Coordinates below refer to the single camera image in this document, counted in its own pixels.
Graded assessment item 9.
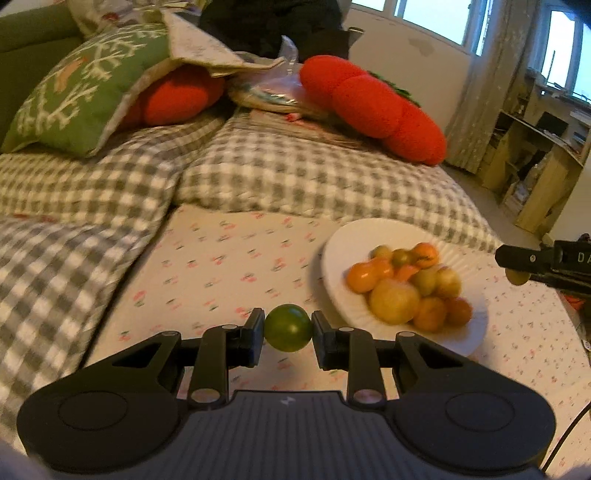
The printed fabric bag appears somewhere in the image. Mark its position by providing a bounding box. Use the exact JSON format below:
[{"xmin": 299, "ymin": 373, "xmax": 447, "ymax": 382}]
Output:
[{"xmin": 67, "ymin": 0, "xmax": 185, "ymax": 40}]

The cherry print cloth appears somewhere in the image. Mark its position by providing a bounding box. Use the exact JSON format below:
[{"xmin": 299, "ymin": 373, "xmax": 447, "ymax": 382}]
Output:
[{"xmin": 83, "ymin": 203, "xmax": 591, "ymax": 462}]

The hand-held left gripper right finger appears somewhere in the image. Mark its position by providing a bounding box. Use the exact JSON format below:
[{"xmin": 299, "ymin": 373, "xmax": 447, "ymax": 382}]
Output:
[{"xmin": 311, "ymin": 310, "xmax": 522, "ymax": 411}]

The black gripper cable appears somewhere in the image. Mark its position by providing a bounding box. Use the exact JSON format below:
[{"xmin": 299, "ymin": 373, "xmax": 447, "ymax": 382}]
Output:
[{"xmin": 540, "ymin": 401, "xmax": 591, "ymax": 474}]

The green sofa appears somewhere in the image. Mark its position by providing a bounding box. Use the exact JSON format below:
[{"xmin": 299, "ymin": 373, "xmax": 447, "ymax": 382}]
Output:
[{"xmin": 0, "ymin": 2, "xmax": 88, "ymax": 139}]

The white plate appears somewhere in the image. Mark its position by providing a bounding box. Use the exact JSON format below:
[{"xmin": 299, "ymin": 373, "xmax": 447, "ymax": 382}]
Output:
[{"xmin": 322, "ymin": 219, "xmax": 489, "ymax": 357}]

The green tomato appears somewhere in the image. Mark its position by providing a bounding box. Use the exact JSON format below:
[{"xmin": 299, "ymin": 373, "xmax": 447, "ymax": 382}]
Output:
[{"xmin": 263, "ymin": 303, "xmax": 313, "ymax": 354}]

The beige floral cloth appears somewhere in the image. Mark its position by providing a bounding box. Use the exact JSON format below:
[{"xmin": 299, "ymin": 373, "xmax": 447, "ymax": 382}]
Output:
[{"xmin": 159, "ymin": 9, "xmax": 287, "ymax": 77}]

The green patterned cushion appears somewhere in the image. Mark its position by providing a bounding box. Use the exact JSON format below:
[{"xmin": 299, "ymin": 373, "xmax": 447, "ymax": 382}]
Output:
[{"xmin": 0, "ymin": 23, "xmax": 185, "ymax": 158}]

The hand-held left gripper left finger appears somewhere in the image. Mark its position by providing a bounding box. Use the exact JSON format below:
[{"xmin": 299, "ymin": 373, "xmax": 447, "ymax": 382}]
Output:
[{"xmin": 51, "ymin": 308, "xmax": 265, "ymax": 411}]

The patterned curtain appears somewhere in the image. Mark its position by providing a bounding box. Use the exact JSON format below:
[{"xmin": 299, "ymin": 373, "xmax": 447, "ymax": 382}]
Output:
[{"xmin": 445, "ymin": 0, "xmax": 541, "ymax": 169}]

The pale yellow apple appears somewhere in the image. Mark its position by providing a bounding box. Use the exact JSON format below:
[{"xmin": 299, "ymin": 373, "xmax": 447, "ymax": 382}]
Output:
[{"xmin": 434, "ymin": 265, "xmax": 462, "ymax": 298}]

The orange tomato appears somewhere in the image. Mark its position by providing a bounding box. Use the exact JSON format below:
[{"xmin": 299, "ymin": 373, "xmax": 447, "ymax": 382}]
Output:
[{"xmin": 346, "ymin": 258, "xmax": 395, "ymax": 294}]

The large orange tangerine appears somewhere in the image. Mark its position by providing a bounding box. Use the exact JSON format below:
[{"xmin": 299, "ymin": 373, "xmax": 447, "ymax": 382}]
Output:
[{"xmin": 444, "ymin": 298, "xmax": 473, "ymax": 326}]

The wooden shelf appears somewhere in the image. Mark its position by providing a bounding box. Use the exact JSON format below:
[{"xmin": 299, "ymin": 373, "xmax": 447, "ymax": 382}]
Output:
[{"xmin": 485, "ymin": 69, "xmax": 591, "ymax": 234}]

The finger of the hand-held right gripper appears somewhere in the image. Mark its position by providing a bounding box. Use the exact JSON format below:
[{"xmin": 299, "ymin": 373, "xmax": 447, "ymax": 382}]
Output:
[
  {"xmin": 529, "ymin": 272, "xmax": 591, "ymax": 294},
  {"xmin": 495, "ymin": 244, "xmax": 555, "ymax": 271}
]

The clear plastic bag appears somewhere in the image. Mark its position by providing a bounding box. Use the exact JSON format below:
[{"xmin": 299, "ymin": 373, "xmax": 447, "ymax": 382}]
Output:
[{"xmin": 228, "ymin": 37, "xmax": 333, "ymax": 114}]

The small red cushion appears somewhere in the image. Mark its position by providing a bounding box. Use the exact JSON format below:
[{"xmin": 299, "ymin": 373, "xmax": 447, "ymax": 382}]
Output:
[{"xmin": 122, "ymin": 65, "xmax": 227, "ymax": 127}]

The red bag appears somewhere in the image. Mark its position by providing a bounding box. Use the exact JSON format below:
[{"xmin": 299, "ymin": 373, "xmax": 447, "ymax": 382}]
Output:
[{"xmin": 566, "ymin": 295, "xmax": 591, "ymax": 319}]

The black jacket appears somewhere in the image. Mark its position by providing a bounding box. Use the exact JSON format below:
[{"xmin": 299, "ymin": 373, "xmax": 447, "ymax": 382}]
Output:
[{"xmin": 199, "ymin": 0, "xmax": 354, "ymax": 63}]

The grey checked seat pad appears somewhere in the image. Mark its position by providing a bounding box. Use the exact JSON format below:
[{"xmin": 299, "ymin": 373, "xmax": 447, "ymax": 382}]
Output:
[
  {"xmin": 0, "ymin": 215, "xmax": 181, "ymax": 462},
  {"xmin": 0, "ymin": 113, "xmax": 232, "ymax": 227},
  {"xmin": 174, "ymin": 122, "xmax": 504, "ymax": 254}
]

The red tomato-shaped cushion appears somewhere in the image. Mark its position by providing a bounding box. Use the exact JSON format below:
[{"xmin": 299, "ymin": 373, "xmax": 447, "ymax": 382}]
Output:
[{"xmin": 299, "ymin": 54, "xmax": 448, "ymax": 166}]

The window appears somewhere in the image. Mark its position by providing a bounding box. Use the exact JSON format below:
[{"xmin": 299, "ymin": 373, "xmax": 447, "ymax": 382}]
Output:
[
  {"xmin": 351, "ymin": 0, "xmax": 481, "ymax": 51},
  {"xmin": 529, "ymin": 0, "xmax": 591, "ymax": 100}
]

